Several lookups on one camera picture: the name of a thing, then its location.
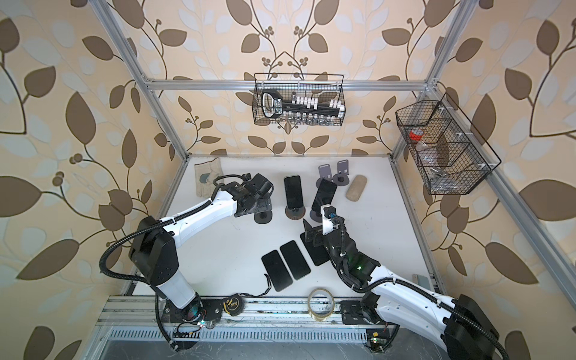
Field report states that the aluminium front rail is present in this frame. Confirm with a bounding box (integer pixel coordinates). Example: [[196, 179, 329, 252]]
[[96, 295, 433, 329]]

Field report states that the beige work glove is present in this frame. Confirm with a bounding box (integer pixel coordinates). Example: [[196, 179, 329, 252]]
[[193, 157, 224, 199]]

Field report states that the grey blue device on rail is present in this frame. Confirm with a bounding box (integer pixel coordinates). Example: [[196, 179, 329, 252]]
[[412, 274, 433, 290]]

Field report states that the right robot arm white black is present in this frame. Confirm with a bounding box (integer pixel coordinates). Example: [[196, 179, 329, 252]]
[[303, 205, 509, 359]]

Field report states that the right wire basket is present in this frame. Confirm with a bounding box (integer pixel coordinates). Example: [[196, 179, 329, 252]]
[[395, 94, 501, 195]]

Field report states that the black yellow tape measure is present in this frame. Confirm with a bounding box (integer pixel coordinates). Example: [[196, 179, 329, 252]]
[[223, 293, 245, 317]]

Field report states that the black tool in basket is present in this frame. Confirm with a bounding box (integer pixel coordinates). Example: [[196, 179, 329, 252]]
[[259, 89, 346, 123]]

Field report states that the lilac back right stand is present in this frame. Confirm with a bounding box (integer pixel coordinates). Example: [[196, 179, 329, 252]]
[[310, 210, 324, 223]]

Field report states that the wire basket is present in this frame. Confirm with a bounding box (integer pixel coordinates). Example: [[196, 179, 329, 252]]
[[395, 94, 501, 195], [252, 71, 347, 127]]

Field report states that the grey phone stand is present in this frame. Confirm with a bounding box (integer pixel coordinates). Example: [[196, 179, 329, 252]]
[[316, 163, 332, 188]]

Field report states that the black phone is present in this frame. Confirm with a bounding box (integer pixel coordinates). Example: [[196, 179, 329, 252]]
[[311, 178, 338, 213], [283, 175, 304, 210], [305, 244, 330, 266]]

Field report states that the phone with green case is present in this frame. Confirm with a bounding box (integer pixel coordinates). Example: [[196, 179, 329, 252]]
[[280, 241, 311, 281]]

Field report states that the black strap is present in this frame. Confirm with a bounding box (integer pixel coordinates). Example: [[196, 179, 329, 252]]
[[240, 273, 274, 299]]

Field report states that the beige oval sponge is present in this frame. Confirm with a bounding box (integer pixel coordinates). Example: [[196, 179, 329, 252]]
[[346, 175, 368, 202]]

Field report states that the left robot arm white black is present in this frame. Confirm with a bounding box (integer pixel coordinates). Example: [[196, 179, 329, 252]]
[[99, 173, 274, 320]]

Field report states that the dark grey back stand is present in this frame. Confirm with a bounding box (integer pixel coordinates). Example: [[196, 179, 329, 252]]
[[253, 211, 273, 224]]

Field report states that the clear tape roll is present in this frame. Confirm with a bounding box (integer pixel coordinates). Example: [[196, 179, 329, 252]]
[[307, 287, 336, 322]]

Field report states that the back wire basket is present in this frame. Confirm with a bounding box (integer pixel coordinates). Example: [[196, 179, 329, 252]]
[[252, 71, 347, 127]]

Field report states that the phone with purple case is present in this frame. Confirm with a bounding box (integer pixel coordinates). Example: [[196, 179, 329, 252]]
[[261, 250, 293, 293]]

